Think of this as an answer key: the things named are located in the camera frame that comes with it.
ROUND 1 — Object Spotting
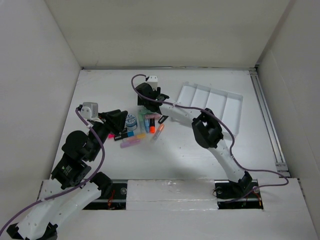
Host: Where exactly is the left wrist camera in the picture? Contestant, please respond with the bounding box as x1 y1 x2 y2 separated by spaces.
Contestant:
80 102 99 120

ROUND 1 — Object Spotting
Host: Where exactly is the pink cap black highlighter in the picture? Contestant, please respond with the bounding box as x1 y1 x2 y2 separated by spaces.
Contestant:
107 133 115 139

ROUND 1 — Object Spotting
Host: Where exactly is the purple translucent marker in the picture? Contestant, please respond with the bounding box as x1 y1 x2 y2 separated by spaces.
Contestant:
120 139 141 149

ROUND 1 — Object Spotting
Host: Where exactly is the pink eraser case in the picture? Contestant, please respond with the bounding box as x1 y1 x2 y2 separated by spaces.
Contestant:
144 113 162 120

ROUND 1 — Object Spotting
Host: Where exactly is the blue cap clear marker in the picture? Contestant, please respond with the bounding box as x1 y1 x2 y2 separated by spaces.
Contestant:
144 119 150 133

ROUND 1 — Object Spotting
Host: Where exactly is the blue cap black highlighter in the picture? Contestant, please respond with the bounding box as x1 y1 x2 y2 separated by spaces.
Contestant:
113 131 135 141

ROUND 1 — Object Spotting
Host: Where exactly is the blue patterned tape roll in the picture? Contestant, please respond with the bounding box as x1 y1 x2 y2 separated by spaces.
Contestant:
125 113 138 131

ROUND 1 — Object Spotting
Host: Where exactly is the yellow cap translucent marker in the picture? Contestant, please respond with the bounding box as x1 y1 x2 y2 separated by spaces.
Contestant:
125 133 146 142

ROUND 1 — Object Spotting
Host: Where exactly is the green cap black highlighter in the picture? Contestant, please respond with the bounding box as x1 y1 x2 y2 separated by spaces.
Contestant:
158 115 168 124

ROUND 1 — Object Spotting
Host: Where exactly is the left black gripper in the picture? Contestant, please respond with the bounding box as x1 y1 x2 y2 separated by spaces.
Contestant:
88 109 128 161

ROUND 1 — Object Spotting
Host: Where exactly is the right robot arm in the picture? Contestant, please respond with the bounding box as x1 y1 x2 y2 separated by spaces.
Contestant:
133 82 253 203

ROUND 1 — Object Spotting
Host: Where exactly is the aluminium frame profile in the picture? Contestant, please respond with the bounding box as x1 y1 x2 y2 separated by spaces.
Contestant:
249 68 291 178

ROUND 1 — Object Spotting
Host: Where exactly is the orange cap black highlighter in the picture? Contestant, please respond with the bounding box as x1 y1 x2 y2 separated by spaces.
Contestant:
149 118 156 134

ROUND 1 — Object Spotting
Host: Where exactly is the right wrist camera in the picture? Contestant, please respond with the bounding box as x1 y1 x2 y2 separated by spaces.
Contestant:
145 75 158 91

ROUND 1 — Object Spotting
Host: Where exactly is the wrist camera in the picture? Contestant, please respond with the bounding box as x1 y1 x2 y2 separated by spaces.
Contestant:
80 102 99 120
145 75 158 91

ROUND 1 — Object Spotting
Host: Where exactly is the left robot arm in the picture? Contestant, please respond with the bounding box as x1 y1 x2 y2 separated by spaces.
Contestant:
0 105 128 240

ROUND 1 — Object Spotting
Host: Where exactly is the metal mounting rail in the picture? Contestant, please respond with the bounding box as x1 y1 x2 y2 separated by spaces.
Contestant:
85 179 264 211

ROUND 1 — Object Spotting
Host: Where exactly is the orange cap clear marker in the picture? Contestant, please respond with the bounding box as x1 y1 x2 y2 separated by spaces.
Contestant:
150 123 165 143

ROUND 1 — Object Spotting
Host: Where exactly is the green eraser case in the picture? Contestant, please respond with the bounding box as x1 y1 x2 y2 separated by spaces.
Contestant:
138 109 153 115

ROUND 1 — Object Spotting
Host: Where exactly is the green cap clear marker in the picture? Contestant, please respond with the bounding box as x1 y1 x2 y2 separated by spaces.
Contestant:
138 113 146 133

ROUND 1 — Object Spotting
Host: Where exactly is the white divided organizer tray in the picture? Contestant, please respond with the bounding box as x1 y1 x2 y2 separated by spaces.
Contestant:
177 82 243 137

